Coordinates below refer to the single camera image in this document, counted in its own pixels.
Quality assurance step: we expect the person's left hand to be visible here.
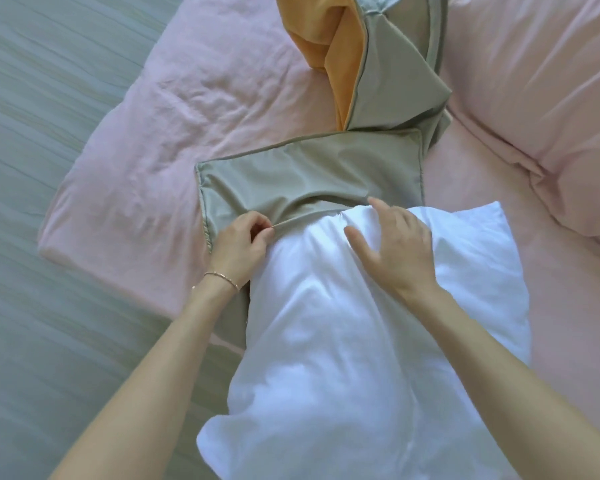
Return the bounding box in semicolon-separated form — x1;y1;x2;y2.
203;210;276;293

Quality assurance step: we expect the person's right hand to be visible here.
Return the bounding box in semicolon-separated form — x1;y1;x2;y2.
343;196;442;307

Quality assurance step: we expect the grey-green cushion cover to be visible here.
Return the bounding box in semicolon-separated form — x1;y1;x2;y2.
194;127;427;351
273;0;453;151

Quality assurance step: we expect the white cushion insert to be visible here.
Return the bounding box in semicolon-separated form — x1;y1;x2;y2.
195;200;532;480

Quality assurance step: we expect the person's left forearm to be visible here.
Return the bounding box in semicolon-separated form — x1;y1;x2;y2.
49;275;241;480

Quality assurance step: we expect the person's right forearm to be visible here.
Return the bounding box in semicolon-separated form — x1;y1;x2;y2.
399;285;600;480

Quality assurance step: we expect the pink bed sheet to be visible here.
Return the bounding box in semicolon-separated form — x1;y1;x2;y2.
36;0;600;437

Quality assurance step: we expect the pink duvet with white ruffle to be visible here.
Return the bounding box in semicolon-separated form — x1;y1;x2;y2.
439;0;600;267

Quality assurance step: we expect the thin gold bracelet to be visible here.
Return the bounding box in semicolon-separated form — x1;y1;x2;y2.
191;270;242;293

